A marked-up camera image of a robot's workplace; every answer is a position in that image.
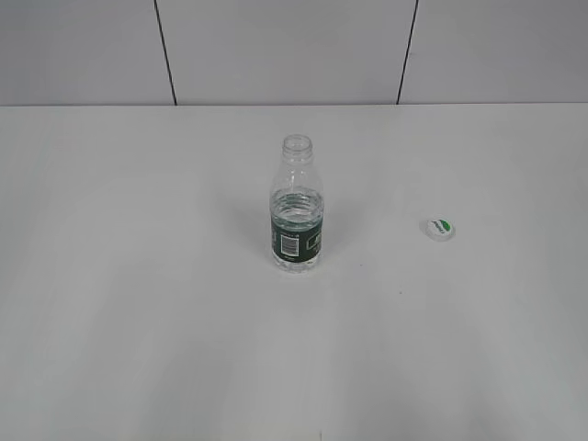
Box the clear plastic water bottle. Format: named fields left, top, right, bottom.
left=269, top=134, right=324, bottom=273

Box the white green bottle cap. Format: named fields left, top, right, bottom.
left=419, top=217, right=456, bottom=243

